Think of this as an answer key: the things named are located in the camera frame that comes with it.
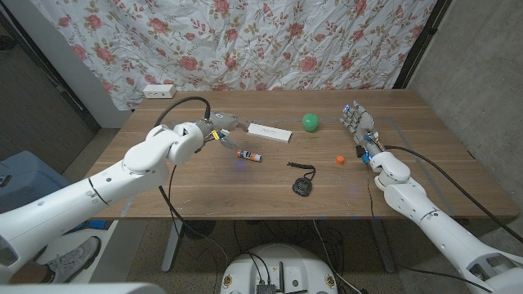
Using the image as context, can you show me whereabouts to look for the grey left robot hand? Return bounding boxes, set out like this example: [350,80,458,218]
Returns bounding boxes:
[195,112,250,150]

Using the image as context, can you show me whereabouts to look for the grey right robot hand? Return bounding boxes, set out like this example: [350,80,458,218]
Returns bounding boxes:
[339,100,385,158]

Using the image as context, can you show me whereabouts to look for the glue stick with blue label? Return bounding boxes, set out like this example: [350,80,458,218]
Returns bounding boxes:
[235,149,263,163]

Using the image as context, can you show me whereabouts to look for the green ball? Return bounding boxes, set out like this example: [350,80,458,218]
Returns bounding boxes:
[302,113,320,133]

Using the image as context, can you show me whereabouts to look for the flat white rectangular box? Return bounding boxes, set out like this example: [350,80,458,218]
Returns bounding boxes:
[246,122,293,144]

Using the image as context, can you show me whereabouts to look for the white power strip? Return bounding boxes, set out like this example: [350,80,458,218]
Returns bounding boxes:
[142,83,177,100]

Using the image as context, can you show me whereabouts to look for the floral rose print curtain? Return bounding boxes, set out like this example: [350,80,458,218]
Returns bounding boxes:
[30,0,438,111]

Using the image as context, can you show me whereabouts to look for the black backdrop stand pole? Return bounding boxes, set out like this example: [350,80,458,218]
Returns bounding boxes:
[392,0,453,90]

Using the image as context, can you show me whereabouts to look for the round black floor fan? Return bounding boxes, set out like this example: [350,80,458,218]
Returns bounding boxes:
[181,219,217,240]

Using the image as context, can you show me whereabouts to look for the metal table leg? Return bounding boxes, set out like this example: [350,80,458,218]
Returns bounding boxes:
[161,219,185,274]
[369,219,396,274]

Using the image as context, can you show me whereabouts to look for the white robot torso base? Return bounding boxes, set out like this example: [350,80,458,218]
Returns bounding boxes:
[219,243,339,294]

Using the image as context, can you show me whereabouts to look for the grey sneaker shoe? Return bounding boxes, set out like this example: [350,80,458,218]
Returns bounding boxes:
[40,235,102,284]

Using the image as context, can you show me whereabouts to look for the blue plastic bin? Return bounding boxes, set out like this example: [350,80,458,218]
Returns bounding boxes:
[0,149,77,216]

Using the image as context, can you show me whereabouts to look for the white robot head rim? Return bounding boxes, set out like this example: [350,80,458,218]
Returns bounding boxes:
[0,283,167,294]

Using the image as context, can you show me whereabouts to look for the person bare leg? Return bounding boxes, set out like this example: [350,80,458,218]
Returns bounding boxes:
[8,261,54,285]

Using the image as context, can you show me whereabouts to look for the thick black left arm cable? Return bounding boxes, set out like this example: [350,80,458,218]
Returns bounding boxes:
[154,96,230,266]

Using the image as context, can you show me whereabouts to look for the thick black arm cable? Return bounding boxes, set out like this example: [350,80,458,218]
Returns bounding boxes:
[154,96,230,266]
[383,145,523,244]

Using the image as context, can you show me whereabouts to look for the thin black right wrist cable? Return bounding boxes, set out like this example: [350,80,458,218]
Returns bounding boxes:
[364,162,485,285]

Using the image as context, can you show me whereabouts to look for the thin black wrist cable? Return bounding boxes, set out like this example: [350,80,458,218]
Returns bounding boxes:
[166,163,230,265]
[364,162,485,285]

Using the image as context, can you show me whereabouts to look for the thin black left wrist cable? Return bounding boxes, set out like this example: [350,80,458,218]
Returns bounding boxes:
[166,163,230,265]

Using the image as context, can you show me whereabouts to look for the black stopwatch with cord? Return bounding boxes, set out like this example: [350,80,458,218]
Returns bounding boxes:
[286,161,317,198]

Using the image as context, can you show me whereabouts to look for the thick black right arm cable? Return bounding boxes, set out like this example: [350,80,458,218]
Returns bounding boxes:
[383,145,523,244]

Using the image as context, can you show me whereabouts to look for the black floor cable tangle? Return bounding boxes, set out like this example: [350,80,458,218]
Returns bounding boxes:
[232,220,348,287]

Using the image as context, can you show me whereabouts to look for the white floor cable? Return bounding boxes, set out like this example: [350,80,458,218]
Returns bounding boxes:
[312,220,363,294]

